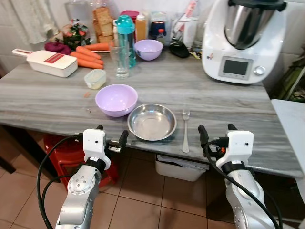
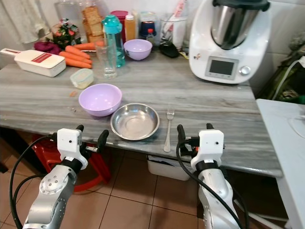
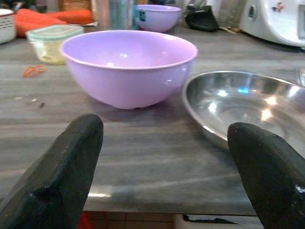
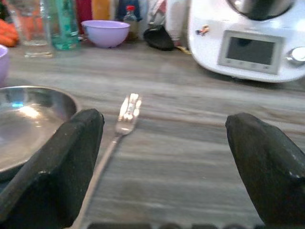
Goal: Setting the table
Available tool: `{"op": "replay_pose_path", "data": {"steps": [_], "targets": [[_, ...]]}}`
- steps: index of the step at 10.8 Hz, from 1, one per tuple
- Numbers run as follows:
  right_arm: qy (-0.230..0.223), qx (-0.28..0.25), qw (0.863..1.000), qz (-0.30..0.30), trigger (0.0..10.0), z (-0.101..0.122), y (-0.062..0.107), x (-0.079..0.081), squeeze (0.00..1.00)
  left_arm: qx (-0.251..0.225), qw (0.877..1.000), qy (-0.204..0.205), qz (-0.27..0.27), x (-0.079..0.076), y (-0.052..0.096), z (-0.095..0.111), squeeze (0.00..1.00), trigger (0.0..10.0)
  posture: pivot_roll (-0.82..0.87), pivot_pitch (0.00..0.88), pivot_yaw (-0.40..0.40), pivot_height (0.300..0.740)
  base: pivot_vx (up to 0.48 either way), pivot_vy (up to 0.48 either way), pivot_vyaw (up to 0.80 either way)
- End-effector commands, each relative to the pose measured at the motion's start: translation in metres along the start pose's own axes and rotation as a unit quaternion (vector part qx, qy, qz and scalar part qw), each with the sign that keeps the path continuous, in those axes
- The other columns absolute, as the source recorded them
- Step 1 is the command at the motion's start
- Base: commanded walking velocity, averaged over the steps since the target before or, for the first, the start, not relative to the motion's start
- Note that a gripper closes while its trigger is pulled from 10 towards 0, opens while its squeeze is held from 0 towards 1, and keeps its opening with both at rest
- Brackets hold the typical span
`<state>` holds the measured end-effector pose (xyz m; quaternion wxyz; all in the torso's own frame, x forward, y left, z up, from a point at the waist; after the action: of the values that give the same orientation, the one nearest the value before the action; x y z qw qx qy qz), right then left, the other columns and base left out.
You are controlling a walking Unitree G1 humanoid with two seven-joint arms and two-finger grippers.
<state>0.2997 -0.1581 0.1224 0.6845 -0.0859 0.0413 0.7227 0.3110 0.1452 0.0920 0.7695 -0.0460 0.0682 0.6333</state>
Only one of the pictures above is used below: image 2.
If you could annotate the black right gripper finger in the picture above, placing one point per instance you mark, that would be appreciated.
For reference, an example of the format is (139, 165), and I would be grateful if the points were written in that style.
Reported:
(209, 126)
(180, 134)

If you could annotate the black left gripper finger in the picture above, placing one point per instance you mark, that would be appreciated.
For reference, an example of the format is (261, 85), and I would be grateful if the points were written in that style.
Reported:
(79, 128)
(102, 138)

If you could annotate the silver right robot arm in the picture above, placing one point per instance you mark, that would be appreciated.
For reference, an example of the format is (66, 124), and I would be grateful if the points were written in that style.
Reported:
(217, 200)

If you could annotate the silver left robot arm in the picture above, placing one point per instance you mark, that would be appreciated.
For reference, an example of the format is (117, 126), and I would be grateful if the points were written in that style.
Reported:
(50, 195)

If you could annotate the silver metal fork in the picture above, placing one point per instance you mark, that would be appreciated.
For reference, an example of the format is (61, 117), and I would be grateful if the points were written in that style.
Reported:
(167, 138)

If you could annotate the red plastic stool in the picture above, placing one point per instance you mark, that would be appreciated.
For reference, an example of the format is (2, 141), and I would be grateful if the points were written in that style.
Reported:
(100, 164)

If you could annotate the white plastic bin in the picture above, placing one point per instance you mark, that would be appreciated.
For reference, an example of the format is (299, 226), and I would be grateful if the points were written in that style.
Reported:
(171, 168)

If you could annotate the large purple plastic bowl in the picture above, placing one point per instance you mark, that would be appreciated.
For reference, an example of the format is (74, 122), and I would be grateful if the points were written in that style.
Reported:
(100, 100)

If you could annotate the stainless steel bowl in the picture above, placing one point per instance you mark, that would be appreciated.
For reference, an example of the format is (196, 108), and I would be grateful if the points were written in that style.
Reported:
(135, 122)

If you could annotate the small pale lidded container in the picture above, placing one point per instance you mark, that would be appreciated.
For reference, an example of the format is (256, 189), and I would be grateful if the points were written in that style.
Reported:
(81, 78)

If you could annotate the orange carrot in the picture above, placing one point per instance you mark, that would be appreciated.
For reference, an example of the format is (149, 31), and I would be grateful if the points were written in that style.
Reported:
(77, 51)
(88, 46)
(75, 57)
(78, 64)

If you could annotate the clear drinking glass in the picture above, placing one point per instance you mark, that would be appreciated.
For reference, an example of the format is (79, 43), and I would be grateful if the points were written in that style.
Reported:
(107, 67)

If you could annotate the white kitchen blender appliance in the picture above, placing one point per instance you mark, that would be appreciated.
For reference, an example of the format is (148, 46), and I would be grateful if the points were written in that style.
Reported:
(224, 57)

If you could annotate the white red mandoline slicer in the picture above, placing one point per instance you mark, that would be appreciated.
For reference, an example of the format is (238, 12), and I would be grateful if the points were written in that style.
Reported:
(39, 64)

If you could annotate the white side counter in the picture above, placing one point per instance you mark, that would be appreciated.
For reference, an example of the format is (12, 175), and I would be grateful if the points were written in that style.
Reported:
(283, 143)

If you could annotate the black pouch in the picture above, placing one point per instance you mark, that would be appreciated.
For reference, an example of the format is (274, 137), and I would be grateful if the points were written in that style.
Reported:
(169, 50)

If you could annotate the purple cabbage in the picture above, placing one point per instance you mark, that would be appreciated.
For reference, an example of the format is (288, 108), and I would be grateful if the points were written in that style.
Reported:
(46, 47)

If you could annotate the green bag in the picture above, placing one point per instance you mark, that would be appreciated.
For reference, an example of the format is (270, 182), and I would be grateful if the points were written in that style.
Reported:
(288, 81)

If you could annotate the green red vegetable bunch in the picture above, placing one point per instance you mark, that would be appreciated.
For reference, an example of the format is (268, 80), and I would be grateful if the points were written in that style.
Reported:
(66, 34)

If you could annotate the small purple plastic bowl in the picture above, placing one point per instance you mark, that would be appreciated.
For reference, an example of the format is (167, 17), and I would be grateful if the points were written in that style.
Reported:
(138, 49)

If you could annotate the teal water bottle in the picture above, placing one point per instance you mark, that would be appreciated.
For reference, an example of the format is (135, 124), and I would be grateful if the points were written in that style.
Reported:
(113, 33)

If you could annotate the white utensil pitcher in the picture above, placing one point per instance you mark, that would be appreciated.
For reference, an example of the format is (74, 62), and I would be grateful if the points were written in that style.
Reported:
(176, 31)

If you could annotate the brown cracker package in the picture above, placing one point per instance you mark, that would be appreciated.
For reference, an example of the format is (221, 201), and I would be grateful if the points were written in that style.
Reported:
(91, 24)

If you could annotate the orange sauce bottle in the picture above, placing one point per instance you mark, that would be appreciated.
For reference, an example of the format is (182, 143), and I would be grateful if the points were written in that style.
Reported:
(130, 28)

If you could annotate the dark blue jar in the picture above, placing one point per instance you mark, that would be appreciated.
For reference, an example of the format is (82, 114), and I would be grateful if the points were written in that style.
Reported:
(147, 25)

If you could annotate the pink lidded container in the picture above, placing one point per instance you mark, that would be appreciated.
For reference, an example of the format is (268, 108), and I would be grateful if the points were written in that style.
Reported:
(119, 19)

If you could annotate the clear glass jar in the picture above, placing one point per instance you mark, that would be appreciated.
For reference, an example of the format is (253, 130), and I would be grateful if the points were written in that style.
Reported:
(69, 9)

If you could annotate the white hanging towel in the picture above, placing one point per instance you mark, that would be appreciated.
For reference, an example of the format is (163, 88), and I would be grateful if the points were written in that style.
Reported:
(24, 19)

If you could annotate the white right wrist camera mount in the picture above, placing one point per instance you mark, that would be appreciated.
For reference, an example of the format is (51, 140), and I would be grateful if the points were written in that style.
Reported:
(210, 143)

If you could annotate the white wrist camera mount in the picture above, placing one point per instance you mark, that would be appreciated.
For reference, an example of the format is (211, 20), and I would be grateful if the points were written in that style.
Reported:
(69, 143)
(210, 143)

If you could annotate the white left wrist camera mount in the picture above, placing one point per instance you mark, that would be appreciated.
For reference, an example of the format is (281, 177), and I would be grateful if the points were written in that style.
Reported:
(69, 143)

